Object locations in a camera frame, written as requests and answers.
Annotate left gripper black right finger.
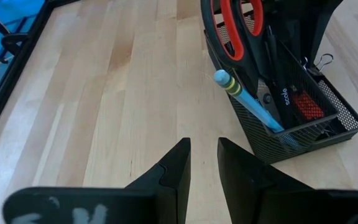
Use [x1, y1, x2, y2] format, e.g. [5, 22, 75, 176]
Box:
[218, 138, 358, 224]

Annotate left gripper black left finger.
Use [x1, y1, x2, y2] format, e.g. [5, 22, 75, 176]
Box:
[3, 138, 191, 224]

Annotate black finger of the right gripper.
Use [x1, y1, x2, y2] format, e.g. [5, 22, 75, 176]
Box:
[303, 0, 344, 65]

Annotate large black binder clip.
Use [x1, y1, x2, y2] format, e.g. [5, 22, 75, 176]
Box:
[300, 52, 335, 77]

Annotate black mesh desk organizer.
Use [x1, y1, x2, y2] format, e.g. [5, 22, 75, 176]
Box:
[200, 0, 358, 165]

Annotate black pen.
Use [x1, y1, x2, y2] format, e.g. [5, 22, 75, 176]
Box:
[264, 25, 287, 94]

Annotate small red object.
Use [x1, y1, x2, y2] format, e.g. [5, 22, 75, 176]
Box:
[290, 90, 325, 121]

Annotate black scissors red handles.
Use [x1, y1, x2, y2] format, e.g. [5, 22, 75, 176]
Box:
[200, 0, 298, 131]

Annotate light blue pencil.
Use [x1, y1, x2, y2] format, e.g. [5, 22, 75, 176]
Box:
[213, 69, 304, 152]

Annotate black clamp bracket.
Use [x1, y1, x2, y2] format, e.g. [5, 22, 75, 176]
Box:
[0, 32, 30, 65]

